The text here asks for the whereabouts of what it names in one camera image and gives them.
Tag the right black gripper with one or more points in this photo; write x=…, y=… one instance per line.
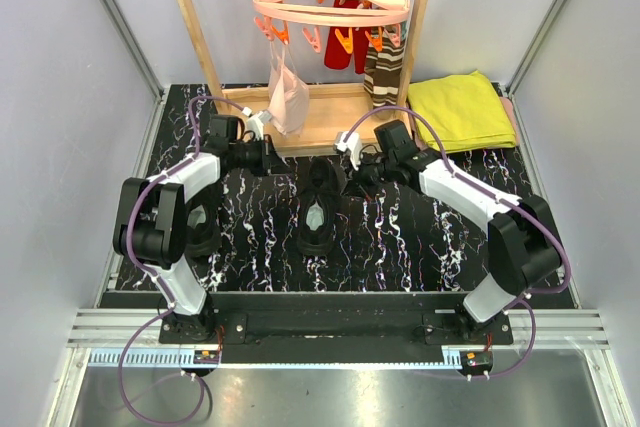
x=353, y=188

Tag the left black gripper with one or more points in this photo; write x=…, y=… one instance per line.
x=269, y=160

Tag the black sneaker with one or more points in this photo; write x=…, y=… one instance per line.
x=319, y=203
x=203, y=229

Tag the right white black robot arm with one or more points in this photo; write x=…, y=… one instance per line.
x=523, y=244

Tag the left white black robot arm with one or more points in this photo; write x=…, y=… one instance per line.
x=166, y=223

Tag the white pink hanging garment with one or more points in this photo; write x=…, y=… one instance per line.
x=289, y=97

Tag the black marble pattern mat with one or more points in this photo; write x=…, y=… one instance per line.
x=398, y=241

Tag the brown striped hanging sock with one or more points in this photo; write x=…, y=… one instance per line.
x=382, y=72

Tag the red hanging sock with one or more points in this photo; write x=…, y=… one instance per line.
x=337, y=58

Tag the yellow folded towel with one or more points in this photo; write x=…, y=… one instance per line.
x=461, y=113

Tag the pink round clip hanger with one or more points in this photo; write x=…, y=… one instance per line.
x=273, y=18

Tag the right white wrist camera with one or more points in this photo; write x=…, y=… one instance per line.
x=351, y=145

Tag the wooden drying rack frame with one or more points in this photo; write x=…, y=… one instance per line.
x=333, y=107

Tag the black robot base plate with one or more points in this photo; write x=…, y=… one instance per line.
x=338, y=330

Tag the grey slotted cable duct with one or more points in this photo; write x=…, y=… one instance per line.
x=155, y=357

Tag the aluminium frame rail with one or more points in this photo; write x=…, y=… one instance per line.
x=555, y=328

